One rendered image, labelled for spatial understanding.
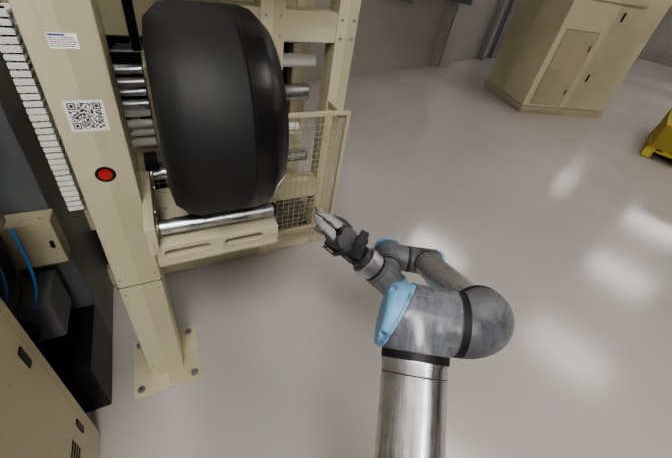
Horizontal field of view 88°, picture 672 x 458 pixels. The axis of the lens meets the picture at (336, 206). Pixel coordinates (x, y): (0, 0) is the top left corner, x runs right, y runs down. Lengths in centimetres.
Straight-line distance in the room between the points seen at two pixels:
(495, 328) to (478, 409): 133
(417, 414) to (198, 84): 72
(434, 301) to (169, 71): 68
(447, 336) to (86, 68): 89
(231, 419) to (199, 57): 140
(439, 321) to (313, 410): 120
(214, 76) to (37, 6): 33
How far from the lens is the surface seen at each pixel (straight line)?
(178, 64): 83
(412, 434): 63
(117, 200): 111
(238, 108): 81
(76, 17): 92
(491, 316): 67
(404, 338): 62
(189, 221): 109
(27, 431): 122
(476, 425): 195
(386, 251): 117
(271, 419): 173
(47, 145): 105
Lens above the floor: 163
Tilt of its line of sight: 38 degrees down
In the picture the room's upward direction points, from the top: 11 degrees clockwise
